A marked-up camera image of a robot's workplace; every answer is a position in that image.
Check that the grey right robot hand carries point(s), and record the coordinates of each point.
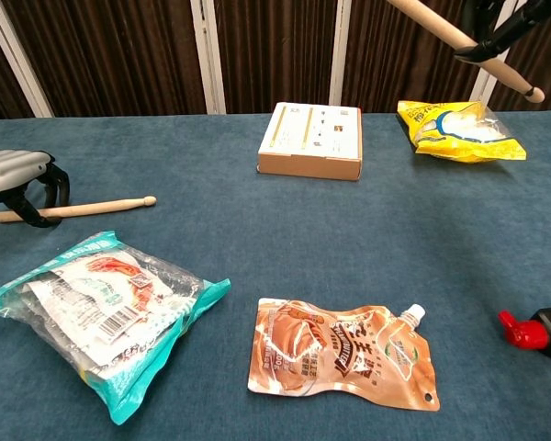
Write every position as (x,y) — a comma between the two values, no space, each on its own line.
(509,25)

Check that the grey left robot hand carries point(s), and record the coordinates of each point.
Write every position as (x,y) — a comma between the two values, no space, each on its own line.
(9,172)

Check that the wooden drumstick with black mark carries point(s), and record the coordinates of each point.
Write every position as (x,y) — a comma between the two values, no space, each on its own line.
(441,30)

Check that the plain wooden drumstick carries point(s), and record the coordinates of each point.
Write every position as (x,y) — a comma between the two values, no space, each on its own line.
(101,206)

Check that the yellow snack bag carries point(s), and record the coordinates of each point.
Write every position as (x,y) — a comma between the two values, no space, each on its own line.
(464,133)

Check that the dark brown pleated curtain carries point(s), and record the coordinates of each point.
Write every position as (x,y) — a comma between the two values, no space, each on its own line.
(119,55)

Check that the teal clear plastic food bag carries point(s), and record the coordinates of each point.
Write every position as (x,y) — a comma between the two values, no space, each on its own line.
(101,312)

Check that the flat cardboard box white label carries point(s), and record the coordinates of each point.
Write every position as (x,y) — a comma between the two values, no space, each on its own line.
(310,138)

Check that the blue velvet tablecloth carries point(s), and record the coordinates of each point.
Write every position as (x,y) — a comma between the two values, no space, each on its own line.
(239,229)

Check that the black bottle with red cap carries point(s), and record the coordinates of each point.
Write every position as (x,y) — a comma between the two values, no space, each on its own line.
(528,333)

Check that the orange spout pouch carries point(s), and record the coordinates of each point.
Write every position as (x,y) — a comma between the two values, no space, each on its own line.
(340,353)

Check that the white slanted screen frame post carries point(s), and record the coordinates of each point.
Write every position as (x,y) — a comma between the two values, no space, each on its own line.
(484,85)
(20,59)

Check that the white narrow screen frame post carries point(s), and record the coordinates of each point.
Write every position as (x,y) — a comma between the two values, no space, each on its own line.
(340,50)

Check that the white wide screen frame post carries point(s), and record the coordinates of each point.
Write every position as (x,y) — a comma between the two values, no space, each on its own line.
(210,55)

